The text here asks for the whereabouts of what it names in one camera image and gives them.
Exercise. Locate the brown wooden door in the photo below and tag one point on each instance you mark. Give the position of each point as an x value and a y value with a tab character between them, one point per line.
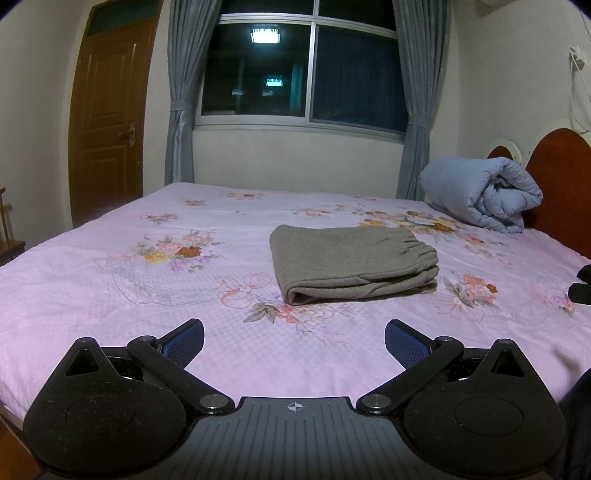
108	129

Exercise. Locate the grey curtain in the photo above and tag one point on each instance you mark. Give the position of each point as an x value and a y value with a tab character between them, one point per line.
420	92
184	92

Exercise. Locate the grey pants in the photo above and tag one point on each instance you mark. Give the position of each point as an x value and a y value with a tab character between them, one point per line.
351	258

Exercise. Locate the wooden chair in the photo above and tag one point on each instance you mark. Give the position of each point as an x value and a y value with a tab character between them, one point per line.
8	240

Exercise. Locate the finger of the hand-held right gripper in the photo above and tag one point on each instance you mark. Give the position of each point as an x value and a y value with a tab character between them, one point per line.
581	293
585	273

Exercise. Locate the bed with pink floral sheet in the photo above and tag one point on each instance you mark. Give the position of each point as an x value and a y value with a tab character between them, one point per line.
138	286

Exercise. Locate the person's dark clothing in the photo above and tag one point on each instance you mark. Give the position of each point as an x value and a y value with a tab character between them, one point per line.
577	424

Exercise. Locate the red wooden headboard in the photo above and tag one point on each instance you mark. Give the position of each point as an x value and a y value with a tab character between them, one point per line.
563	184

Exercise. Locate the sliding glass window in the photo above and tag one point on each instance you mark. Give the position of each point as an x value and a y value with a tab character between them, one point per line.
295	78

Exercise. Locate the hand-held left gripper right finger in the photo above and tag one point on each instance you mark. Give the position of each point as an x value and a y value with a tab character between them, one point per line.
406	344

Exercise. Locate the rolled light blue quilt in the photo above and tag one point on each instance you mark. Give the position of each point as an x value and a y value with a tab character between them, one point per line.
480	194

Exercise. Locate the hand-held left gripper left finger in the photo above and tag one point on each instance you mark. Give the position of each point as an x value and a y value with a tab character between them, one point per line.
182	344

